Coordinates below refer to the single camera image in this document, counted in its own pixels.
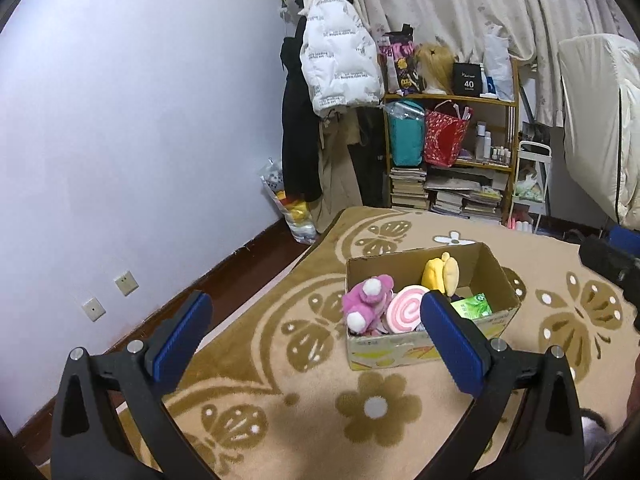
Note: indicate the white plastic bag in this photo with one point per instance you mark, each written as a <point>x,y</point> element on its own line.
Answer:
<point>497,60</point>

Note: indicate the clear plastic bag with items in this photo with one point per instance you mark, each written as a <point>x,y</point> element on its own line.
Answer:
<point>295,210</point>

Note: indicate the beige brown patterned rug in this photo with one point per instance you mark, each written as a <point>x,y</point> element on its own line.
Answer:
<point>280,410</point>

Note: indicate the red patterned bag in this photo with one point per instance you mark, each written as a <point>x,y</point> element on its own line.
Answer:
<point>445,137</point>

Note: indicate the black hanging coat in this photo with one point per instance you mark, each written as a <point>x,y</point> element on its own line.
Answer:
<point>297,135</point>

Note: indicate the white duvet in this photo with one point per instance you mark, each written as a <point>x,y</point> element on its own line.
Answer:
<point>590,125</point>

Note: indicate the printed cardboard box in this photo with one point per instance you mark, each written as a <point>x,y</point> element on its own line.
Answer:
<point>385,355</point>

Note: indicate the neat stack of books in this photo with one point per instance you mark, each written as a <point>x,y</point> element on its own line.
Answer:
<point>409,187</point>

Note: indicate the beige floral curtain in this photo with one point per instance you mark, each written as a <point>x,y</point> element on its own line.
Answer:
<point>450,0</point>

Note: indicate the wooden shelf rack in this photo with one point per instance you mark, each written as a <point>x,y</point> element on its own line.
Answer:
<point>450,96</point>

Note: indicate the messy pile of magazines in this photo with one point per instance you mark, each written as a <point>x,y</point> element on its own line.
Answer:
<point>465,197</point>

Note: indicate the dark hanging trousers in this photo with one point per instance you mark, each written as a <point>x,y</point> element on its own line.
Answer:
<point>370,170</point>

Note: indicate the pink and white plush toy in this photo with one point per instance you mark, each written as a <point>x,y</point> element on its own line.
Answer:
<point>362,300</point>

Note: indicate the green tissue pack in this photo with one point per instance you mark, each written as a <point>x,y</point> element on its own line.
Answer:
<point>472,306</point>

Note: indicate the blonde wig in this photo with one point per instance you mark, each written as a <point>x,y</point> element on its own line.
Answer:
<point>435,67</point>

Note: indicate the white metal cart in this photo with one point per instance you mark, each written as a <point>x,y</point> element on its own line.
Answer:
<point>531,147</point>

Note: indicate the white single-hole wall socket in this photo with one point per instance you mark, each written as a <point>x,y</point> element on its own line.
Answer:
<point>93,309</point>

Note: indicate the row of cosmetic bottles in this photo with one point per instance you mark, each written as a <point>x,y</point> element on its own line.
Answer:
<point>487,145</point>

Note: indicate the beige hanging coat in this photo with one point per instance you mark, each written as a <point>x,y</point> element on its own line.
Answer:
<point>335,175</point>

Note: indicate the white puffer jacket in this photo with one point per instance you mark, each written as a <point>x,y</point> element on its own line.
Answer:
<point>340,60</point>

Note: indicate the pink swirl roll cushion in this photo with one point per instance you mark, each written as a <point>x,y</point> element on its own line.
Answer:
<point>405,310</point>

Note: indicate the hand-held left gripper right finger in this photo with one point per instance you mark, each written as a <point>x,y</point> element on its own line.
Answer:
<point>450,345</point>

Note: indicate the yellow plush toy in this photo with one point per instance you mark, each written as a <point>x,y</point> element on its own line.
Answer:
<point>435,272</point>

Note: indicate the purple printed bag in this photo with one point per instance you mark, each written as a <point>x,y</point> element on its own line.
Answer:
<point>397,65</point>

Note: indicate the black box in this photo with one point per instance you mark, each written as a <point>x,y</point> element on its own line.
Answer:
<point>468,82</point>

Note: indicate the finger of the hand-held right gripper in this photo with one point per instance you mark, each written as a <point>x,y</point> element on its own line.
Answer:
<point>607,260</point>

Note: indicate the teal bag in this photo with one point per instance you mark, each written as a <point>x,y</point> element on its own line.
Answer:
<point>405,140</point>

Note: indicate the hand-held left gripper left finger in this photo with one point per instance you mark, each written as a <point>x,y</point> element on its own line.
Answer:
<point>177,345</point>

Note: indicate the white wall power socket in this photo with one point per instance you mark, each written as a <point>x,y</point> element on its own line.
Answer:
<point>126,283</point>

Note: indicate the grey fuzzy cloth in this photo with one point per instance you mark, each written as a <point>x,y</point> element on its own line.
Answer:
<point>595,435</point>

